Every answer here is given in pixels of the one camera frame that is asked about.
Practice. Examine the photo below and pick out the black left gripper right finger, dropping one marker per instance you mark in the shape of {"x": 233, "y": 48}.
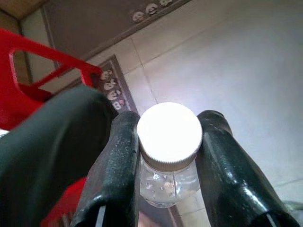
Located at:
{"x": 227, "y": 177}

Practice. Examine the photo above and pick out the clear bottle white cap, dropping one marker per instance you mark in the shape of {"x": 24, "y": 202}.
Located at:
{"x": 169, "y": 130}

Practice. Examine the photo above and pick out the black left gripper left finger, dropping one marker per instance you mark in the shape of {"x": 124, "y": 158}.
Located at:
{"x": 118, "y": 165}

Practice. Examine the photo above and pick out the red plastic basket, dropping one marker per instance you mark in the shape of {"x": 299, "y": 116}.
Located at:
{"x": 14, "y": 108}

